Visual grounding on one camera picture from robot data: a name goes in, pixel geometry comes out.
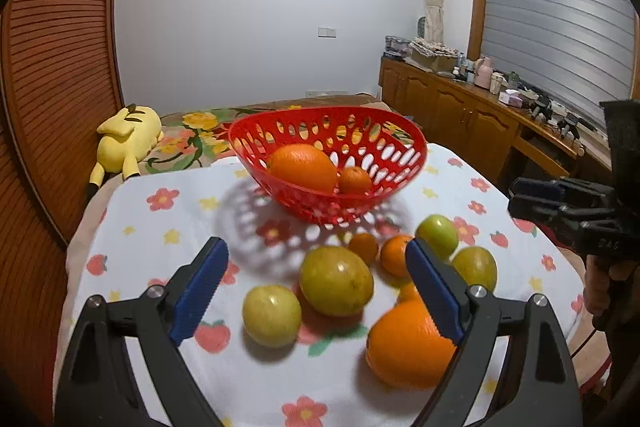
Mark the cardboard box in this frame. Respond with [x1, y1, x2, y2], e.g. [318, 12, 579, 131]
[410, 38, 461, 72]

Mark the floral blanket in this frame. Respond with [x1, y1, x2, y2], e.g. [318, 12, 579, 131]
[140, 94, 401, 175]

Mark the person's right hand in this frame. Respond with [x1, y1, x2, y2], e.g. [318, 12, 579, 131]
[584, 254, 612, 330]

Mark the small tangerine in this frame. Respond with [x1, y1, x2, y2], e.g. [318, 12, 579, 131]
[397, 282, 423, 304]
[348, 233, 380, 265]
[338, 167, 374, 196]
[381, 234, 416, 279]

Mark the stack of folded cloths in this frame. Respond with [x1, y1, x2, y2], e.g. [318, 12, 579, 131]
[384, 35, 416, 58]

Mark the wooden louvred wardrobe door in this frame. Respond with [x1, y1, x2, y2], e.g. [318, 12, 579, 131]
[0, 0, 126, 248]

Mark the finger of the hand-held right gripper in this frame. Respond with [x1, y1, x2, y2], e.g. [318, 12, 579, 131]
[514, 177, 615, 208]
[507, 196, 596, 254]

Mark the wooden cabinet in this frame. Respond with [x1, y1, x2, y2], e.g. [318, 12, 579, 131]
[378, 57, 616, 198]

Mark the grey window blind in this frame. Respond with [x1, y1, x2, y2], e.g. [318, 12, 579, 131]
[480, 0, 637, 128]

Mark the large yellow-green citrus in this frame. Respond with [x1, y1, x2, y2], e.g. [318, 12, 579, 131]
[299, 246, 375, 318]

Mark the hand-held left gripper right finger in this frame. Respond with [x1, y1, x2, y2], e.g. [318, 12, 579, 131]
[405, 238, 583, 427]

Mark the large orange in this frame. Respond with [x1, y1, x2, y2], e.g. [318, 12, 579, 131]
[267, 144, 339, 195]
[365, 298, 458, 390]

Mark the yellow plush toy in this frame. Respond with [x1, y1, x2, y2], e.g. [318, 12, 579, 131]
[87, 103, 165, 200]

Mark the small green citrus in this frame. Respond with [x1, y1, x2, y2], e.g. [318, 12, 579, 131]
[451, 246, 498, 294]
[415, 214, 460, 260]

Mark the pink kettle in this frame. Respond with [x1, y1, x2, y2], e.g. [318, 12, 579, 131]
[474, 56, 496, 88]

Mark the white floral tablecloth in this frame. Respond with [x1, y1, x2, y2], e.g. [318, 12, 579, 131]
[52, 142, 588, 427]

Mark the red plastic basket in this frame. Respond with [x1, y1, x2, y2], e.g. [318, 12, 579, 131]
[228, 107, 429, 226]

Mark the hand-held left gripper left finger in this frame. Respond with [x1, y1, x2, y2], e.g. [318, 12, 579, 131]
[54, 237, 230, 427]

